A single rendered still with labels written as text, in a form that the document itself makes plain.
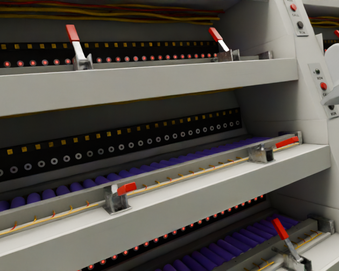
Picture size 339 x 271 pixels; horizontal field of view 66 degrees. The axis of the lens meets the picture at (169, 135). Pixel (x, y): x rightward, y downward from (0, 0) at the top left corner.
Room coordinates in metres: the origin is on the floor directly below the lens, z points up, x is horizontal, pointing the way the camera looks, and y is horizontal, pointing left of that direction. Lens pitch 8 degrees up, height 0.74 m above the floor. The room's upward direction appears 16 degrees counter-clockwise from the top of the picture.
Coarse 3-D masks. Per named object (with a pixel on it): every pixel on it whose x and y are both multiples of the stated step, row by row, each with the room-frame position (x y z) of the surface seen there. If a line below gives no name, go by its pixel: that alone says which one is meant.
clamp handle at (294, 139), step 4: (296, 136) 0.40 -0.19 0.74; (284, 140) 0.41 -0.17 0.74; (288, 140) 0.40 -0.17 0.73; (292, 140) 0.39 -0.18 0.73; (296, 140) 0.40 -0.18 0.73; (260, 144) 0.45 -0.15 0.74; (264, 144) 0.45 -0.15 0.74; (276, 144) 0.42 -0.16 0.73; (280, 144) 0.41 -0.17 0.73; (284, 144) 0.41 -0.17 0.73; (288, 144) 0.40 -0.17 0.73; (260, 148) 0.45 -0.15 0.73; (268, 148) 0.44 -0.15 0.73; (272, 148) 0.43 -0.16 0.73
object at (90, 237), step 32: (256, 128) 0.66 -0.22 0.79; (288, 128) 0.58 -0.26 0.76; (320, 128) 0.52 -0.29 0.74; (96, 160) 0.48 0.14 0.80; (128, 160) 0.51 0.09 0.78; (288, 160) 0.46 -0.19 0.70; (320, 160) 0.51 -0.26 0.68; (160, 192) 0.38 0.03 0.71; (192, 192) 0.36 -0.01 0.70; (224, 192) 0.39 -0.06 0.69; (256, 192) 0.43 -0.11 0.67; (64, 224) 0.31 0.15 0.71; (96, 224) 0.30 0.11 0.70; (128, 224) 0.32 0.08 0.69; (160, 224) 0.35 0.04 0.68; (0, 256) 0.26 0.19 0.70; (32, 256) 0.27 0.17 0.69; (64, 256) 0.29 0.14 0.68; (96, 256) 0.31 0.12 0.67
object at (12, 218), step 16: (256, 144) 0.50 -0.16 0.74; (272, 144) 0.52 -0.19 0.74; (192, 160) 0.44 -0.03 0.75; (208, 160) 0.44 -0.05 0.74; (224, 160) 0.46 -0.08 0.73; (240, 160) 0.45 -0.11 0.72; (144, 176) 0.39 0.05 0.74; (160, 176) 0.40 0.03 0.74; (176, 176) 0.41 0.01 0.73; (80, 192) 0.34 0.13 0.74; (96, 192) 0.35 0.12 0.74; (16, 208) 0.32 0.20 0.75; (32, 208) 0.32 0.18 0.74; (48, 208) 0.32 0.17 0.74; (64, 208) 0.33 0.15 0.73; (0, 224) 0.30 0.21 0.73; (16, 224) 0.30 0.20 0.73; (32, 224) 0.30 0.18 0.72
